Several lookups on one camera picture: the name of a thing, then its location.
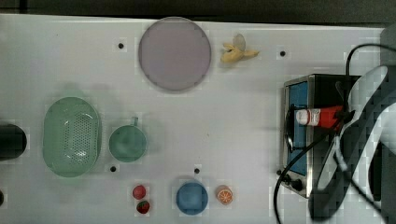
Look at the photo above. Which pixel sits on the red ketchup bottle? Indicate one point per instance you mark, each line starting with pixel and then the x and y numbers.
pixel 324 117

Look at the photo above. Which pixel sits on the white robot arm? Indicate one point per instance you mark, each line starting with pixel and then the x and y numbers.
pixel 371 101

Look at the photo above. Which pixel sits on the silver toaster oven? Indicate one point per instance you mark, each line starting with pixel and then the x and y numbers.
pixel 313 91

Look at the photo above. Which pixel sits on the purple round plate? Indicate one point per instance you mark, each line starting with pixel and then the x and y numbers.
pixel 174 54

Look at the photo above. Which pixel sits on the peeled toy banana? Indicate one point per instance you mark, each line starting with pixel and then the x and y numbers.
pixel 236 51

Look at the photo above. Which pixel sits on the blue round bowl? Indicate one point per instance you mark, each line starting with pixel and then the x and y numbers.
pixel 192 198

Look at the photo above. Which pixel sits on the toy orange half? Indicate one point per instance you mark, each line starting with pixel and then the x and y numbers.
pixel 224 194

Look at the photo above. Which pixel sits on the red toy strawberry upper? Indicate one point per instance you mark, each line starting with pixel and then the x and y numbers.
pixel 139 192

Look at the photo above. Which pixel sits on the red toy strawberry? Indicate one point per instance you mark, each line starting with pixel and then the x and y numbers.
pixel 139 192
pixel 143 207

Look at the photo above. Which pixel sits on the red toy strawberry lower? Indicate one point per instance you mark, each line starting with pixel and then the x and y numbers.
pixel 143 207

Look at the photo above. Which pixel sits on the green oval colander basket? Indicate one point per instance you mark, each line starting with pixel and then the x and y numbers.
pixel 72 137

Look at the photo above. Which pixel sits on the black cylinder at left edge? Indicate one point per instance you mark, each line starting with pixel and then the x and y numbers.
pixel 13 142

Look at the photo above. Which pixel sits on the green cup with handle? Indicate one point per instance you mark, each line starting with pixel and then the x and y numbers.
pixel 128 143

